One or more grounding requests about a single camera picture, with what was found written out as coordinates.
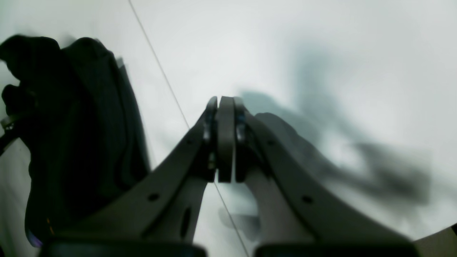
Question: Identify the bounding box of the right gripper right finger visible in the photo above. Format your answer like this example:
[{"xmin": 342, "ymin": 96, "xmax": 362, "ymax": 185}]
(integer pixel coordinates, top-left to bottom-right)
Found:
[{"xmin": 228, "ymin": 97, "xmax": 418, "ymax": 256}]

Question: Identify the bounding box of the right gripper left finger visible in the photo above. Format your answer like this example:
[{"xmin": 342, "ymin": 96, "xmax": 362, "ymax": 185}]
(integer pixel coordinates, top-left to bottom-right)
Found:
[{"xmin": 43, "ymin": 96, "xmax": 229, "ymax": 256}]

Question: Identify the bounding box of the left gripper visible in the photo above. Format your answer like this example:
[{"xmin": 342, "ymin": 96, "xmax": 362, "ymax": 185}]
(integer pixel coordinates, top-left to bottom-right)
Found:
[{"xmin": 1, "ymin": 35, "xmax": 64, "ymax": 157}]

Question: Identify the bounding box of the black T-shirt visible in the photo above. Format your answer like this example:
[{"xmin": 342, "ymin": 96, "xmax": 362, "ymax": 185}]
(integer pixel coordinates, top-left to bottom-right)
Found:
[{"xmin": 23, "ymin": 36, "xmax": 150, "ymax": 247}]

